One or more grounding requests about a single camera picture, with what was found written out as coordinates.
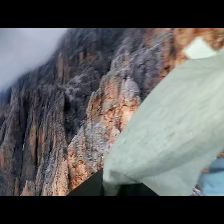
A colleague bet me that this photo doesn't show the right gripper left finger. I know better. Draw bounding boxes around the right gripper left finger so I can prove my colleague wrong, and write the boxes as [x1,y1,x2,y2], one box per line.
[67,168,105,197]

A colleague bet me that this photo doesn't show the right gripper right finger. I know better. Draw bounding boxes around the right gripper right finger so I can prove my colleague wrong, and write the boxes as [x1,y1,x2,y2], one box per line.
[117,182,160,197]

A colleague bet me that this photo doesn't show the light blue garment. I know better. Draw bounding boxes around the light blue garment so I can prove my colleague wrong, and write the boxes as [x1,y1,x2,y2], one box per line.
[197,157,224,197]

